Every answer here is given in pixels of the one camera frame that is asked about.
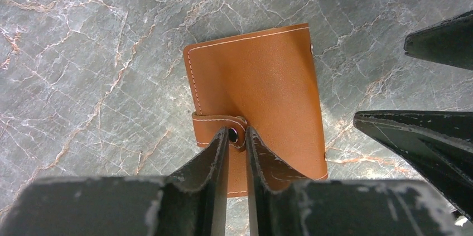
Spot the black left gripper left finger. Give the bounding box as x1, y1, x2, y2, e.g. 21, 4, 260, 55
1, 128, 229, 235

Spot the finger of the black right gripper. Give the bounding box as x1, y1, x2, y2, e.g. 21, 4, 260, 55
353, 110, 472, 220
404, 11, 472, 70

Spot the brown leather card holder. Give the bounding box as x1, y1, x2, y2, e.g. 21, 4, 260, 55
183, 23, 328, 198

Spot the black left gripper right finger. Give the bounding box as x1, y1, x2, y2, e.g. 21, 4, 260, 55
246, 127, 460, 235

